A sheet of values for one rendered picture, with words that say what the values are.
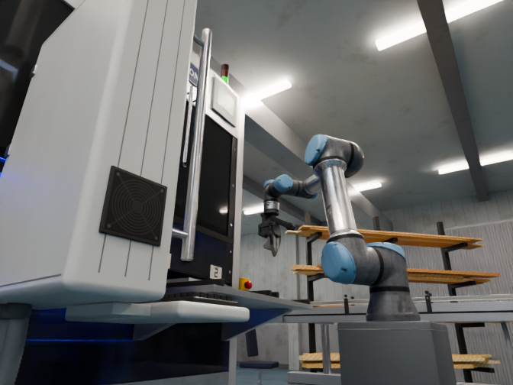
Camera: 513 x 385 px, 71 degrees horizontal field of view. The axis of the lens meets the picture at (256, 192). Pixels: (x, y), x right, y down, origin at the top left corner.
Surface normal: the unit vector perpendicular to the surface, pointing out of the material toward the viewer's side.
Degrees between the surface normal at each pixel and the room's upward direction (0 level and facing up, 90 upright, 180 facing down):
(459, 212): 90
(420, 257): 90
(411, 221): 90
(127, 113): 90
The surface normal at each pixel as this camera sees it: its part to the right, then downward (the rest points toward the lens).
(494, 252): -0.57, -0.32
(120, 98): 0.78, -0.22
